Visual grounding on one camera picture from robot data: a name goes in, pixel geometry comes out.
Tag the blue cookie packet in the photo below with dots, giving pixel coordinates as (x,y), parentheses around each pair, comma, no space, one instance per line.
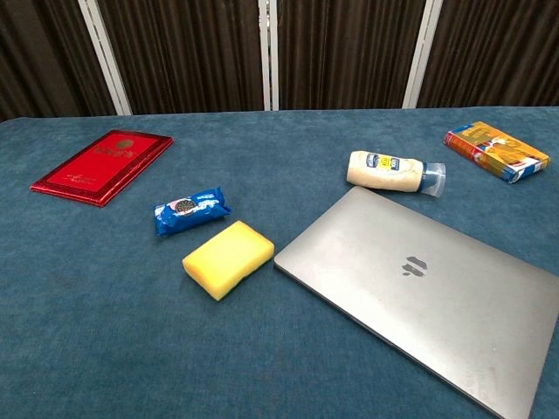
(191,210)

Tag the yellow sponge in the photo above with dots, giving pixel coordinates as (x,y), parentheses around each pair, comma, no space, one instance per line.
(228,258)

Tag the white mayonnaise squeeze bottle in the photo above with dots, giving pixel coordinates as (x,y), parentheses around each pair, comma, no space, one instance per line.
(388,171)

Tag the grey closed laptop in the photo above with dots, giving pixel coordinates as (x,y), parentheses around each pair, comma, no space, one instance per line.
(419,292)

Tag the dark brown pleated curtain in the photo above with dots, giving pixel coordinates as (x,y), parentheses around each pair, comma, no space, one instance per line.
(188,52)

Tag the red foil gift box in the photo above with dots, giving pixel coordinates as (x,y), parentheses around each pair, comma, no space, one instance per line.
(101,168)

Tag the blue table cloth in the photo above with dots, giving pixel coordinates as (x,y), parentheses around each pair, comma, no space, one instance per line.
(131,331)

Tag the orange yellow snack box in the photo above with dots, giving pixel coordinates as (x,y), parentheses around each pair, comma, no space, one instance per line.
(495,150)

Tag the white partition frame post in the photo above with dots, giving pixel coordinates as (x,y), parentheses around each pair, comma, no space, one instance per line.
(268,54)
(105,57)
(421,52)

